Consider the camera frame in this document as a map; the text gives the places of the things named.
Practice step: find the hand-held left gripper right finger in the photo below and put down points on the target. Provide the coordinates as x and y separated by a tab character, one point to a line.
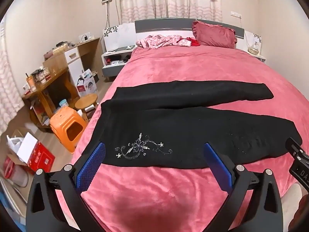
217	164

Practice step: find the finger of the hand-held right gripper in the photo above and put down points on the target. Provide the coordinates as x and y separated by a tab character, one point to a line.
294	147

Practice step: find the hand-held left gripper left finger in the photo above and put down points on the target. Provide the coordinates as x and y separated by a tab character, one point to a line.
91	164

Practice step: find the black embroidered pants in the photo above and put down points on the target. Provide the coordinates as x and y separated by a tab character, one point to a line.
181	125

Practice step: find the orange plastic stool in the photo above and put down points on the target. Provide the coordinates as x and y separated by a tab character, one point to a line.
62	120

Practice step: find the open red cardboard box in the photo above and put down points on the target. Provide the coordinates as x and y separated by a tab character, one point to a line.
39	157

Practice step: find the round wooden stool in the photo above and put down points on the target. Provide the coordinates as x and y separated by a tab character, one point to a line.
86	100

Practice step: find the container with blue lid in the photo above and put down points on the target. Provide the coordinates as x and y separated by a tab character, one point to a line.
63	103

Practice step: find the white plastic bag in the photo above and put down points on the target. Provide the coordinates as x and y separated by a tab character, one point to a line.
14	145

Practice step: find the white and red cardboard box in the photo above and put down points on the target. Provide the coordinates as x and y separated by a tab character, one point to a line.
87	84

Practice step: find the wooden desk with white cabinet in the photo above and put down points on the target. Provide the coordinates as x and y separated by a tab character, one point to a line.
58	77

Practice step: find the white nightstand with flower print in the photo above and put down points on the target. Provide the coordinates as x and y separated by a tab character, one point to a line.
259	58

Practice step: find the grey and white nightstand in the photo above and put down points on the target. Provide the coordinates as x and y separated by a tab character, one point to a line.
111	69

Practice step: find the jars and bottles cluster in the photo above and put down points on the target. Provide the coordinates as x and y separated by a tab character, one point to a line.
38	77

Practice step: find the glass jar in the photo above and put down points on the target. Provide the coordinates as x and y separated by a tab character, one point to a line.
253	47

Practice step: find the bed with pink blanket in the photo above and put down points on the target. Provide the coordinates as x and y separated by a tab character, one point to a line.
169	62

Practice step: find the patterned window curtain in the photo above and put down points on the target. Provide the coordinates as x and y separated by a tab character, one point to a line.
8	82
169	0

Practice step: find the dark tablet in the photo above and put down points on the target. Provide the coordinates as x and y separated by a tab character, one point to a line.
125	48

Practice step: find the red garment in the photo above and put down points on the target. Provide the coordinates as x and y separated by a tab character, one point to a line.
194	42

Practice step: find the dark pink ruffled pillow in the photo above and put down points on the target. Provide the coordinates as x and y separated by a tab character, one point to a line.
212	35

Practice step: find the pink floral garment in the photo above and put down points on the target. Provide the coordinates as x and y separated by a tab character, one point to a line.
159	41

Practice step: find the grey and white headboard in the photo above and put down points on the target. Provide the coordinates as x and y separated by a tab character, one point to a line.
164	25

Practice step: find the white wall socket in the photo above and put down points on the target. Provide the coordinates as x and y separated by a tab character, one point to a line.
236	14

